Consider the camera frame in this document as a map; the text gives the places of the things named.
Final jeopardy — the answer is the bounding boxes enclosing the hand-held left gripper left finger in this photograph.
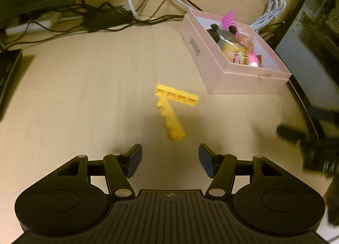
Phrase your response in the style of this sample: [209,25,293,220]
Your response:
[57,143,143,198]

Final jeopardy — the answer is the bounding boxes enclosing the pink cardboard box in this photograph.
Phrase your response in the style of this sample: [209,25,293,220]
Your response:
[177,9,292,94]

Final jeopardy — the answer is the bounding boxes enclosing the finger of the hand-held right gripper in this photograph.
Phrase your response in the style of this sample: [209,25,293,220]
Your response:
[307,105,339,139]
[276,124,310,146]

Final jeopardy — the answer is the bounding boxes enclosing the yellow toy brick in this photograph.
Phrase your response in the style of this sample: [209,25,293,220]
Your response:
[155,84,199,107]
[156,98,186,141]

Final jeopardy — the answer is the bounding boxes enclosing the glass sided computer case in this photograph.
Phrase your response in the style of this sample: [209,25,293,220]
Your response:
[274,0,339,139]

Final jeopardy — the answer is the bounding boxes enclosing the black looped cable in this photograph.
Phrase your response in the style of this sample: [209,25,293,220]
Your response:
[82,0,186,27]

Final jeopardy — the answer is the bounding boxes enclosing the black flat box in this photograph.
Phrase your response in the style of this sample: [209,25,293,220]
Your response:
[0,50,23,123]

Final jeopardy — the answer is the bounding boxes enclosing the grey bundled cable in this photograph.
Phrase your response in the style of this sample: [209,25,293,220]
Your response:
[250,0,287,31]

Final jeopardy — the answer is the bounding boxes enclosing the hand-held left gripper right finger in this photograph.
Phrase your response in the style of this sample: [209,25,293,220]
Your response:
[199,143,285,199]

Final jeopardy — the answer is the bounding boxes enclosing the black power adapter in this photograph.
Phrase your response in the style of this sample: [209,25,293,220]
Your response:
[86,12,133,32]

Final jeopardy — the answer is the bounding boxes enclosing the pink handled toy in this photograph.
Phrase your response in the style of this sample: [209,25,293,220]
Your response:
[247,54,262,68]

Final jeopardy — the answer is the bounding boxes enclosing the round bread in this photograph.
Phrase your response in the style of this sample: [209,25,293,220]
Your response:
[221,40,251,64]

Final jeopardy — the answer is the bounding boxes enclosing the pink toy basket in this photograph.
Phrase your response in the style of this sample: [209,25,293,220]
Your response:
[222,9,240,37]

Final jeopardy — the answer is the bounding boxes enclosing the white power strip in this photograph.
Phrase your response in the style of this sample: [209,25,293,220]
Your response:
[5,12,81,36]

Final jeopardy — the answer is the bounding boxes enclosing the dark plush cloth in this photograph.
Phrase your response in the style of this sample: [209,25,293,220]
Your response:
[207,24,225,46]

